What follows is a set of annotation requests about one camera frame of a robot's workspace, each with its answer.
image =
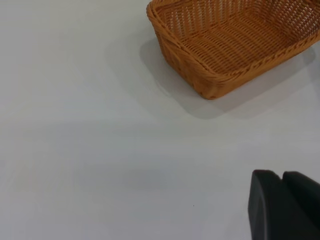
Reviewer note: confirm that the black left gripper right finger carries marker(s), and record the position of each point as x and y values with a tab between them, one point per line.
306	200

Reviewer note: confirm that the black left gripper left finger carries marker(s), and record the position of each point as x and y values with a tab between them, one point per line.
267	212

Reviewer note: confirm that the orange-brown woven basket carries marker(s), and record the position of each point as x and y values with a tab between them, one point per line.
225	50

